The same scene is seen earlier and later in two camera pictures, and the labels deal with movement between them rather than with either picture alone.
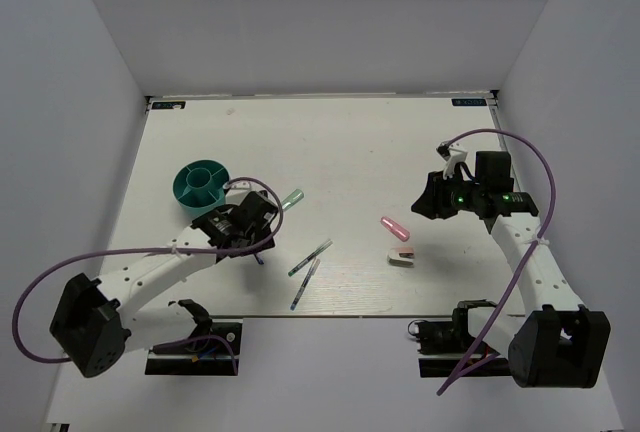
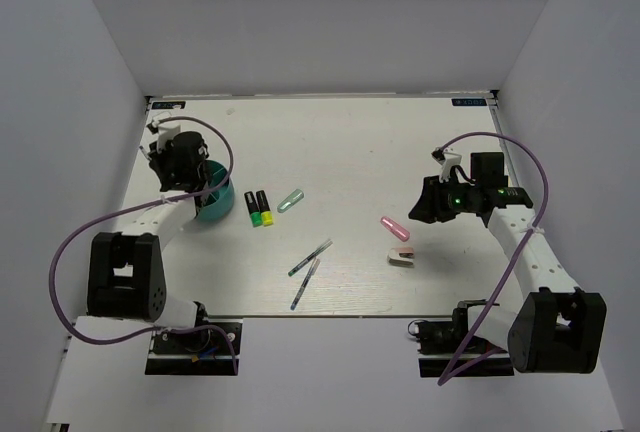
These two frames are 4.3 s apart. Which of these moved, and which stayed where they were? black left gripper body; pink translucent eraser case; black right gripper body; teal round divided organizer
Moved: black left gripper body
Stayed: black right gripper body; teal round divided organizer; pink translucent eraser case
